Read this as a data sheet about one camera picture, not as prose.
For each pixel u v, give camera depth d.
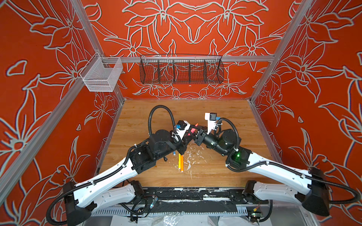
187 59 0.92
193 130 0.60
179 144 0.55
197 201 0.73
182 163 0.83
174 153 0.56
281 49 0.87
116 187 0.58
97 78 0.88
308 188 0.40
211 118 0.56
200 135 0.55
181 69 0.98
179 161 0.85
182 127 0.52
